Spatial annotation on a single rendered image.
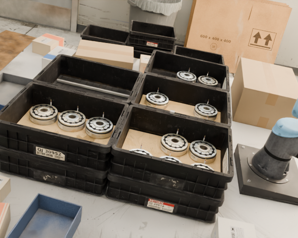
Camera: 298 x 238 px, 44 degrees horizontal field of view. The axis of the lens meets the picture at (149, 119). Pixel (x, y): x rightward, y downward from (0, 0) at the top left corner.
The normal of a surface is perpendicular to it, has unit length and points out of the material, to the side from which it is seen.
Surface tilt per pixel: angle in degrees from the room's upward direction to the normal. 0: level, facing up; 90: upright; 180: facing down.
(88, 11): 90
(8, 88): 0
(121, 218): 0
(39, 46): 90
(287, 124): 4
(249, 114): 90
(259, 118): 90
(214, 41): 76
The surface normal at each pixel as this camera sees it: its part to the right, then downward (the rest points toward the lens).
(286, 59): -0.11, 0.52
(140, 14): -0.57, 0.43
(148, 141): 0.16, -0.83
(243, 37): -0.07, 0.32
